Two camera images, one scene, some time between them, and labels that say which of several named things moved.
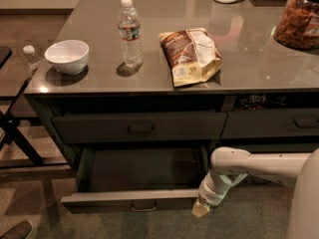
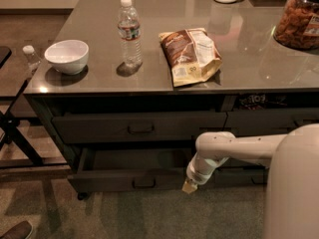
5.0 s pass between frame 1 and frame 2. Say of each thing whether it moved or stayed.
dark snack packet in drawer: stayed
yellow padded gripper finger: moved
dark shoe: stayed
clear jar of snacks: stayed
